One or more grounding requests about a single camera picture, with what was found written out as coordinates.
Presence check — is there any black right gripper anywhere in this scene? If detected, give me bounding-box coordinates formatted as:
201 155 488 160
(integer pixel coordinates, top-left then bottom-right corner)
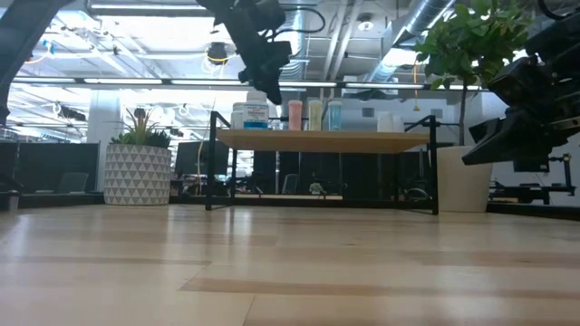
461 17 580 167

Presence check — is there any dark computer monitor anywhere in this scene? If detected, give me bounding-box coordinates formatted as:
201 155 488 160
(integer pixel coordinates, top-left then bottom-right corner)
174 140 231 178
513 158 552 174

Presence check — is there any leafy plant in white pot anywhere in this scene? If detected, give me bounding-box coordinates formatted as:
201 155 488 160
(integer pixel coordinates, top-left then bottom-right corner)
412 0 536 214

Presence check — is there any black aluminium frame rail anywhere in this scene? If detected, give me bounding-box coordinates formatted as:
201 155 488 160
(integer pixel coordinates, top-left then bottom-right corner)
487 201 580 223
17 193 106 210

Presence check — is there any black pendant lamp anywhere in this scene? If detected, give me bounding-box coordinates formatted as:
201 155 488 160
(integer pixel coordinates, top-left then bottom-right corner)
206 41 230 67

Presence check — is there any succulent in triangle-patterned pot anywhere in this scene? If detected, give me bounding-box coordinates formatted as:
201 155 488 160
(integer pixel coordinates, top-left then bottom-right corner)
102 107 173 207

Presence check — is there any wooden shelf black metal frame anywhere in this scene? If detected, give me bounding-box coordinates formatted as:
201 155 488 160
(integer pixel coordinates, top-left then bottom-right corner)
204 110 440 216

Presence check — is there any teal vial white cap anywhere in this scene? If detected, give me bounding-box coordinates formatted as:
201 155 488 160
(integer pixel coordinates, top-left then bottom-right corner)
326 100 343 132

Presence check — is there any dark office partition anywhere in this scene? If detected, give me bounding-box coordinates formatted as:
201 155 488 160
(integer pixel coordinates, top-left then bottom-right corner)
0 142 102 196

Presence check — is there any long ceiling light rail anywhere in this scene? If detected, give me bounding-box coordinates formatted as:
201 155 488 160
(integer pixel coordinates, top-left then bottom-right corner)
11 75 493 94

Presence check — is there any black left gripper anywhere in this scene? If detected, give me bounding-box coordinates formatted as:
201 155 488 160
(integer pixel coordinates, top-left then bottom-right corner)
198 0 286 106

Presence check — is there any yellow vial white cap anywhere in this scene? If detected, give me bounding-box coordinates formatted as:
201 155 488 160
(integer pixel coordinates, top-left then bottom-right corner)
307 99 324 132

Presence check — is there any ribbed silver ventilation duct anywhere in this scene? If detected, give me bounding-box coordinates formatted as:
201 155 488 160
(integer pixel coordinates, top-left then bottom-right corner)
280 0 314 81

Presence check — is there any black left camera cable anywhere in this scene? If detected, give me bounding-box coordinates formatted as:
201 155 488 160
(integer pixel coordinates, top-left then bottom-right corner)
271 5 327 44

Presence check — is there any smooth silver ventilation duct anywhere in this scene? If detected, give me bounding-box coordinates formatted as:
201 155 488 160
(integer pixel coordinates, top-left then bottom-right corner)
364 0 457 85

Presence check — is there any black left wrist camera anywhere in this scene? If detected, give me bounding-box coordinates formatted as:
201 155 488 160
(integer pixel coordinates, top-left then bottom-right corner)
270 40 294 69

